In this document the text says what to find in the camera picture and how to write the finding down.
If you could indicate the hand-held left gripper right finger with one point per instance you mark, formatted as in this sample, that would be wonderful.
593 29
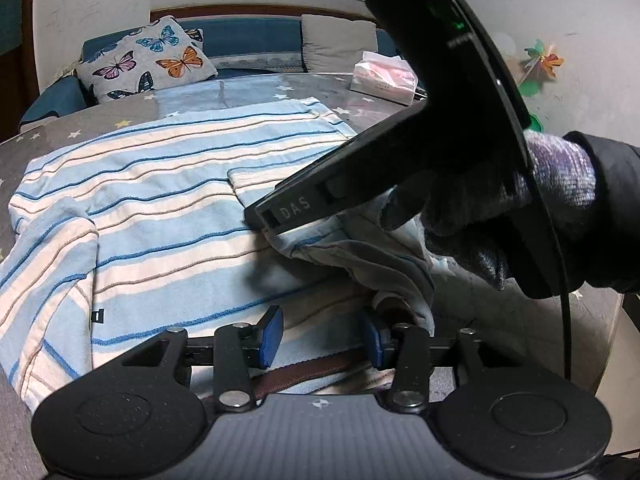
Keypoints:
375 342

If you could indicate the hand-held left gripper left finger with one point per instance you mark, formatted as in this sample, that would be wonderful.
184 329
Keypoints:
270 340

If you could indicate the blue white striped shirt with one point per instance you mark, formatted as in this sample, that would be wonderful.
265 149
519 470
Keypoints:
175 185

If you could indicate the person's right forearm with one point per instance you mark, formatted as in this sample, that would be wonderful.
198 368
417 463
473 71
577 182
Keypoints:
610 210

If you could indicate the person's right hand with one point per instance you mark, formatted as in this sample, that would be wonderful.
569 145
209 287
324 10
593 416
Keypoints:
465 215

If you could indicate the pink white tissue pack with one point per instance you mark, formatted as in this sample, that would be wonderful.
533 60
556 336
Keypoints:
380 77

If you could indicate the colourful pinwheel toy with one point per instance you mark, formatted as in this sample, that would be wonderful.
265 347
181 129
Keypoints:
542 57

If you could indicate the grey pillow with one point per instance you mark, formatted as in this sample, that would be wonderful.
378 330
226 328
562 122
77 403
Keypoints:
335 42

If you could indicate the blue sofa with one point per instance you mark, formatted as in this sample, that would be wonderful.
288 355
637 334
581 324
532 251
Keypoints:
250 40

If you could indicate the grey star tablecloth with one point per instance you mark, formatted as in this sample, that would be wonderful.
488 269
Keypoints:
100 120

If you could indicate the butterfly print pillow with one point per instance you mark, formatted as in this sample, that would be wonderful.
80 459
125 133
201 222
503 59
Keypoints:
145 60

